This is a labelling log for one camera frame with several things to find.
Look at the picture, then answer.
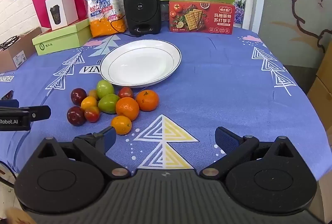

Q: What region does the black speaker cable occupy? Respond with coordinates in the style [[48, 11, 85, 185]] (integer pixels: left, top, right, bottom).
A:
[[112, 15, 146, 39]]

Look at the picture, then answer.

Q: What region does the light green lidded box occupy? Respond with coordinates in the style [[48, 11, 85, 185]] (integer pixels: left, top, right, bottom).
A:
[[32, 18, 92, 56]]

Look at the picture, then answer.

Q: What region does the dark purple plum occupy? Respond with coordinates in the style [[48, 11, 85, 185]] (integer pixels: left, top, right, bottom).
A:
[[67, 106, 86, 126], [71, 88, 88, 106]]

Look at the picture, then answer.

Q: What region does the round green plum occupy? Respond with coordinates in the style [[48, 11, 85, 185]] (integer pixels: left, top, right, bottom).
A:
[[96, 79, 115, 99]]

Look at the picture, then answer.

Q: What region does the orange paper cup package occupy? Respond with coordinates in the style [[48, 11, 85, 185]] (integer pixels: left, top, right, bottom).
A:
[[82, 0, 127, 38]]

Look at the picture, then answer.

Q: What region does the black loudspeaker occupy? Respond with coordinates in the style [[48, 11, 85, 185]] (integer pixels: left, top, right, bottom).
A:
[[122, 0, 161, 36]]

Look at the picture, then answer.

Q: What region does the black cable bundle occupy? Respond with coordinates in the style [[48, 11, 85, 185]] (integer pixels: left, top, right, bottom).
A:
[[0, 35, 21, 50]]

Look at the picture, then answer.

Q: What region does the oblong green plum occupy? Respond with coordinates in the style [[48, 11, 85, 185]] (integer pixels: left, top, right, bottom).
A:
[[98, 93, 120, 114]]

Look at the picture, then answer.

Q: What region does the red cracker box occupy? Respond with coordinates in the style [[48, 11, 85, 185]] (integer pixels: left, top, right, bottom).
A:
[[168, 1, 236, 35]]

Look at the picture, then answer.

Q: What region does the white cup box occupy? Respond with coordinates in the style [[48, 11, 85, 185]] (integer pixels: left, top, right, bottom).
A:
[[45, 0, 78, 31]]

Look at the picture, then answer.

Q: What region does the white round plate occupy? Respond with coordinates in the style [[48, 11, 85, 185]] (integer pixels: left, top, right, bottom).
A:
[[100, 40, 182, 89]]

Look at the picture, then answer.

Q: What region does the blue printed tablecloth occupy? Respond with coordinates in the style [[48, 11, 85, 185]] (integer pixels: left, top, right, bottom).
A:
[[0, 28, 332, 188]]

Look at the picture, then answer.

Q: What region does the red yellow plum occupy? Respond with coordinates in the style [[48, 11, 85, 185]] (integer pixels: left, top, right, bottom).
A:
[[84, 106, 100, 123]]

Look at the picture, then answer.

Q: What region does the large orange tangerine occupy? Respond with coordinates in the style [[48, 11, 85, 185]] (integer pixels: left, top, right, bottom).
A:
[[115, 97, 140, 121]]

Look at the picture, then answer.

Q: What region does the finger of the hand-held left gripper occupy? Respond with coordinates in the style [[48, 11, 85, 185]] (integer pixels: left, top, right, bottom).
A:
[[0, 105, 51, 121], [0, 90, 20, 108]]

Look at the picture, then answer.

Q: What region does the brown cardboard box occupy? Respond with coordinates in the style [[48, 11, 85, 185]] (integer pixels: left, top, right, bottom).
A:
[[0, 27, 43, 73], [315, 41, 332, 84], [307, 76, 332, 121]]

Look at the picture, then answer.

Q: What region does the tangerine with green stem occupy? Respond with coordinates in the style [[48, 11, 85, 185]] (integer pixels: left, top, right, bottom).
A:
[[136, 90, 159, 112]]

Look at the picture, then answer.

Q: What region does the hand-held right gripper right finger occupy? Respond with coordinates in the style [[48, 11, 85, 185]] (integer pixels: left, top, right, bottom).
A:
[[199, 126, 297, 180]]

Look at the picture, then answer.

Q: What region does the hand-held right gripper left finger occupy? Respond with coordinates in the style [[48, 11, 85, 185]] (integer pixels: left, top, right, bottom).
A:
[[36, 126, 131, 180]]

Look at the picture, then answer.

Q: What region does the yellow orange plum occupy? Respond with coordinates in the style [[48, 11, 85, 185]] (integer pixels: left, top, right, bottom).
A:
[[81, 96, 98, 111]]

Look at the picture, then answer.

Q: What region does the small red tomato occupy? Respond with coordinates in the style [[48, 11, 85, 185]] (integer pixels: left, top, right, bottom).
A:
[[118, 86, 135, 99]]

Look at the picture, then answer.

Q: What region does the small orange tangerine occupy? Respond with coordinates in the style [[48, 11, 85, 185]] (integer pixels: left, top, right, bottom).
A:
[[111, 115, 132, 135]]

